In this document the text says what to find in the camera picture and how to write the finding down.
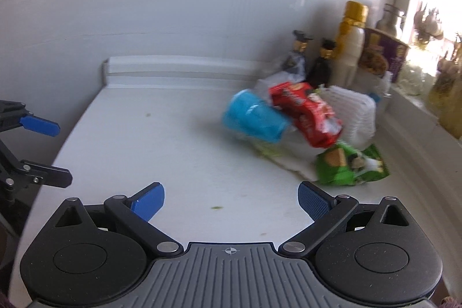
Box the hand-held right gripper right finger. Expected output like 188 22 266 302
278 182 410 258

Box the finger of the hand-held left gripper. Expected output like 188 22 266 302
0 138 73 204
0 99 61 137

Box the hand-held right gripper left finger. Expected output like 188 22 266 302
45 182 183 258

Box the napa cabbage leaf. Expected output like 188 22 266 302
253 138 325 183

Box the green snack bag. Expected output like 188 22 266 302
316 143 390 186

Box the red snack bag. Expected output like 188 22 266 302
269 81 343 149

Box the white foam net sleeve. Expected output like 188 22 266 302
319 84 378 146

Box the light blue snack packet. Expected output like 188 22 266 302
221 89 291 144

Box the clear plastic bag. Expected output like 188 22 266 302
253 72 307 103

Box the dark bottle with gold neck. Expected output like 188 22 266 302
307 38 338 88
283 29 314 78

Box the clear container with blue label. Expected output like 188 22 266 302
368 72 394 103

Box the white bottle with yellow cap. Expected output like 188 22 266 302
334 1 369 88

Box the purple instant noodle cup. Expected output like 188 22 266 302
357 27 410 83

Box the clear glass jar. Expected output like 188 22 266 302
399 61 432 96

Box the sprouting garlic in jar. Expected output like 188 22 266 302
428 32 462 135

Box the glass bottle metal cap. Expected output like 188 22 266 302
375 3 407 40

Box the garlic bunch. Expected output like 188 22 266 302
413 1 444 42

